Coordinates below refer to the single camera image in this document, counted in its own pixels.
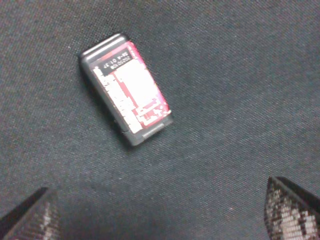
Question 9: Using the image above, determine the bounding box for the black tablecloth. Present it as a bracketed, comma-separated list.
[0, 0, 320, 240]

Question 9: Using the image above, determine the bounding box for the black box red label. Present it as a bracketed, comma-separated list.
[78, 33, 173, 146]

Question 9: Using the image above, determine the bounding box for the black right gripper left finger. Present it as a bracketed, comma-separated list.
[0, 187, 61, 240]

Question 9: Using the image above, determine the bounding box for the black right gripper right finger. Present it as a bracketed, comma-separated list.
[264, 176, 320, 240]

